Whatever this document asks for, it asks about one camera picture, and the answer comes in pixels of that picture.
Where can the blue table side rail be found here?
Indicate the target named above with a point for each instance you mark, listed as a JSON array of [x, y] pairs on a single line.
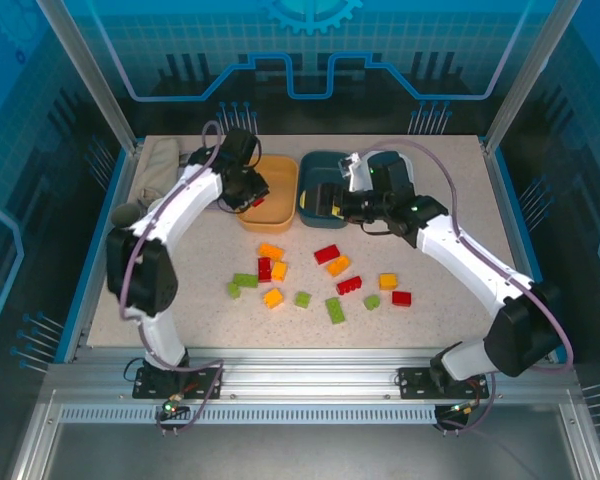
[[94, 250], [513, 200]]

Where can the yellow lego brick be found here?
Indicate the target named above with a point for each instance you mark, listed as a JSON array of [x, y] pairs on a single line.
[[279, 271], [388, 281]]

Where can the aluminium frame post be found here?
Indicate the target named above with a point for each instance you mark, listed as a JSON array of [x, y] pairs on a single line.
[[530, 75], [99, 75]]

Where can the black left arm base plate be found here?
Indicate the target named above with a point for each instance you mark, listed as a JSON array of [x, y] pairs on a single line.
[[205, 382]]

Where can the small green lego brick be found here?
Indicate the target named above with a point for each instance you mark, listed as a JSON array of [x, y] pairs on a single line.
[[233, 291], [372, 302], [302, 299]]

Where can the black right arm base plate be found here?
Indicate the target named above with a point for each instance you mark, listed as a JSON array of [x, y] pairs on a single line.
[[412, 382]]

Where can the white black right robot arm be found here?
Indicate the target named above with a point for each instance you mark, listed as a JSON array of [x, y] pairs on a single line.
[[480, 265]]

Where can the long red lego brick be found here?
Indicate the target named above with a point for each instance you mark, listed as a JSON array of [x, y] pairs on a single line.
[[349, 285]]

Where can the orange lego brick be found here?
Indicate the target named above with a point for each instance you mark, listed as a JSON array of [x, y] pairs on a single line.
[[273, 298], [271, 251], [338, 266]]

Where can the grey mug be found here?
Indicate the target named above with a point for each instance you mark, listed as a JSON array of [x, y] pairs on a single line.
[[125, 215]]

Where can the teal plastic container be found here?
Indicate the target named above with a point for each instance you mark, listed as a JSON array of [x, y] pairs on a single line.
[[320, 165]]

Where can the long green lego brick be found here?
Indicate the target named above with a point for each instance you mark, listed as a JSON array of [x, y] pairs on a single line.
[[335, 310], [245, 280]]

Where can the aluminium front rail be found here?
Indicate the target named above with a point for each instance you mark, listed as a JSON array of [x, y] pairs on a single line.
[[305, 375]]

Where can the small circuit board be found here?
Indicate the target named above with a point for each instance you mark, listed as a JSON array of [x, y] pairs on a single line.
[[172, 406], [462, 409]]

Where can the grey metal front panel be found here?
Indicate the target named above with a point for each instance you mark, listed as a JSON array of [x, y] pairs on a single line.
[[300, 455]]

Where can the beige folded cloth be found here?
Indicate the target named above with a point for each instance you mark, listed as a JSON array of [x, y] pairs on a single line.
[[157, 165]]

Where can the orange plastic container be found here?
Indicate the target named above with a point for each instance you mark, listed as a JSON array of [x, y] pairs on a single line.
[[280, 175]]

